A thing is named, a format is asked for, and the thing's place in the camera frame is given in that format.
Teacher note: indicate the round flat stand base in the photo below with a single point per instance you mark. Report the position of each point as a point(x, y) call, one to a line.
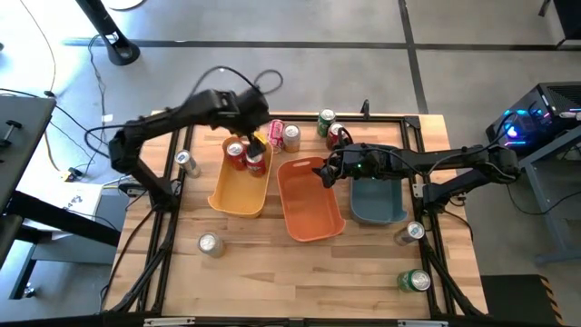
point(129, 3)

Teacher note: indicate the black screw clamp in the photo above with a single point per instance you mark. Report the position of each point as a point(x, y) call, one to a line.
point(11, 124)

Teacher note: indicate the desk with grey legs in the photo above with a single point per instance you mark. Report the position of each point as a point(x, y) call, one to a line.
point(548, 213)

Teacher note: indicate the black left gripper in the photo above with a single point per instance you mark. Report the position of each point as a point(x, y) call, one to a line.
point(249, 111)

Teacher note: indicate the black table clamp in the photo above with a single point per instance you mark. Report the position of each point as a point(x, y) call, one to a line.
point(365, 106)

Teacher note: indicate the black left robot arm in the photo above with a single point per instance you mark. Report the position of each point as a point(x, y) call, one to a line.
point(159, 120)

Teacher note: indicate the silver soda can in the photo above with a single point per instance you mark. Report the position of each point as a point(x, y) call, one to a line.
point(209, 244)

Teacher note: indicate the red Coca-Cola soda can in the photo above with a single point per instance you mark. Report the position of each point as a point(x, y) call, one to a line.
point(275, 135)

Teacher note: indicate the orange plastic bin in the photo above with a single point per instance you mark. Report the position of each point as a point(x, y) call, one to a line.
point(308, 209)

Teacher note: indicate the black aluminium table frame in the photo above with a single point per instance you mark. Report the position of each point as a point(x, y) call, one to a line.
point(308, 117)

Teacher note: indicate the computer tower with RGB lights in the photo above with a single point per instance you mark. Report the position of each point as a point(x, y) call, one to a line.
point(522, 127)

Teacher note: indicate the grey side table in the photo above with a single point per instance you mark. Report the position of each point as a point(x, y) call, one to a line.
point(22, 136)

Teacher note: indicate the black floor stand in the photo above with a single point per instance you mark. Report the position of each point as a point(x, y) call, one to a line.
point(119, 50)

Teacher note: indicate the black box with hazard stripes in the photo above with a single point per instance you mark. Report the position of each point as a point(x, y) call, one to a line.
point(513, 300)

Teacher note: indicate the tan soda can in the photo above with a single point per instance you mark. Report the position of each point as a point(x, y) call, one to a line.
point(292, 138)

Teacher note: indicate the green soda can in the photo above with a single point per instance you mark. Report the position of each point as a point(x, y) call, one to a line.
point(325, 121)
point(414, 280)

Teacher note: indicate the black cabinet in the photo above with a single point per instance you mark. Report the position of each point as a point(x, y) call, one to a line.
point(569, 18)

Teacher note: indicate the silver metal bracket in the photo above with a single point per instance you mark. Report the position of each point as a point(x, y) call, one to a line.
point(168, 321)
point(422, 323)

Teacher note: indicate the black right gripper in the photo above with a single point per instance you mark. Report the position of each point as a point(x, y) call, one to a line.
point(363, 161)

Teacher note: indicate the dark teal plastic bin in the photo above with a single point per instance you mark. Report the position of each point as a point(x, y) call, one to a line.
point(377, 202)

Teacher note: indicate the yellow plastic bin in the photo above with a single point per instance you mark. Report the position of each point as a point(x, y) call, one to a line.
point(238, 195)

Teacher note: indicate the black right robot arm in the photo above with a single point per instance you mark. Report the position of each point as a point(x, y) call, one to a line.
point(454, 159)

